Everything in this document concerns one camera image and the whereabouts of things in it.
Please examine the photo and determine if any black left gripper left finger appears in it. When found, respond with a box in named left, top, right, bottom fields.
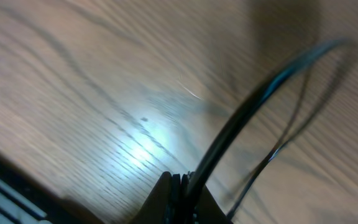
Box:
left=129, top=172, right=172, bottom=224

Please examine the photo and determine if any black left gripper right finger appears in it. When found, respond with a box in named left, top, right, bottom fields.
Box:
left=180, top=173, right=232, bottom=224

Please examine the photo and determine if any black usb cable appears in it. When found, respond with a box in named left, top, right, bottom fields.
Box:
left=181, top=37, right=354, bottom=222

